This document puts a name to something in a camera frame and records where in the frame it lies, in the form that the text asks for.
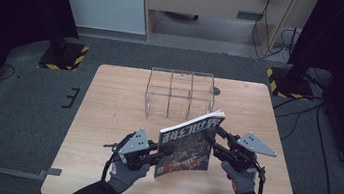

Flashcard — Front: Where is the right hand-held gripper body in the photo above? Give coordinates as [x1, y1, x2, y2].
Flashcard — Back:
[210, 127, 281, 176]

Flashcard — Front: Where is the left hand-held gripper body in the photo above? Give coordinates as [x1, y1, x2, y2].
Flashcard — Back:
[112, 124, 162, 173]

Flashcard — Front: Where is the illustrated magazine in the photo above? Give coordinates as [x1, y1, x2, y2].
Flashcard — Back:
[152, 101, 228, 187]

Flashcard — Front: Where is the person's left hand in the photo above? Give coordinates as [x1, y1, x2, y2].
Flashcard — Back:
[107, 156, 152, 194]

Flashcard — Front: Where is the person's right hand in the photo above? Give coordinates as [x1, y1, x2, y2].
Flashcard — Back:
[216, 160, 260, 194]

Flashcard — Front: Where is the clear acrylic divided box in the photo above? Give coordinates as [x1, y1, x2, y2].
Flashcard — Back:
[141, 65, 219, 127]

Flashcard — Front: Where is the black stand base striped edge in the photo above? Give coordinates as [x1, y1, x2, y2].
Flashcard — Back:
[37, 37, 91, 76]
[262, 65, 319, 104]

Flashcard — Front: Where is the grey tape strip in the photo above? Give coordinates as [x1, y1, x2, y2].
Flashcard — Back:
[37, 165, 64, 180]

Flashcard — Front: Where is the left hand-held gripper cable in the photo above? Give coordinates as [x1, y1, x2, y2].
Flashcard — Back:
[97, 140, 123, 184]

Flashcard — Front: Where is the hand-held gripper cable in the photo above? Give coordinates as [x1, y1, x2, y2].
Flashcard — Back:
[97, 140, 123, 184]
[247, 161, 269, 194]

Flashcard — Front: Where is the right hand-held gripper cable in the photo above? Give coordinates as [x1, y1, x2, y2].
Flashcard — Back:
[247, 161, 269, 194]

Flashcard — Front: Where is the looped black floor cable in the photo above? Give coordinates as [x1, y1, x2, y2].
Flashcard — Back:
[267, 89, 326, 147]

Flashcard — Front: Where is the long black floor cable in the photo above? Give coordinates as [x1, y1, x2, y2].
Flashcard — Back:
[305, 104, 344, 194]

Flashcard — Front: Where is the black cable bundle under desk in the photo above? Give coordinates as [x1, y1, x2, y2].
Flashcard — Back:
[248, 0, 306, 66]

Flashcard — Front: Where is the thin black floor cable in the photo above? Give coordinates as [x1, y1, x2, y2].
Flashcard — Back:
[0, 62, 18, 84]

